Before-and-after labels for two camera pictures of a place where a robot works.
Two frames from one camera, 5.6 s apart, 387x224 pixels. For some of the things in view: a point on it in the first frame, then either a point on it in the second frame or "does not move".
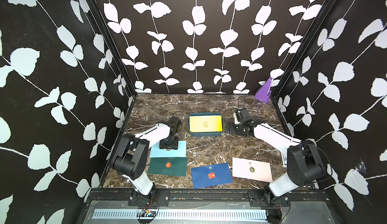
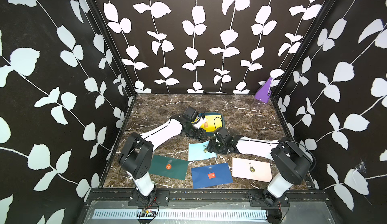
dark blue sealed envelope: [211, 175] does not move
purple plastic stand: [263, 93] does not move
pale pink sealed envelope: [251, 169] does not move
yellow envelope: [205, 123] does not move
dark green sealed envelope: [168, 166] does not move
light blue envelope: [154, 151] → [199, 151]
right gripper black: [231, 128] → [211, 147]
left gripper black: [163, 146] → [200, 135]
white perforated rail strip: [181, 214] does not move
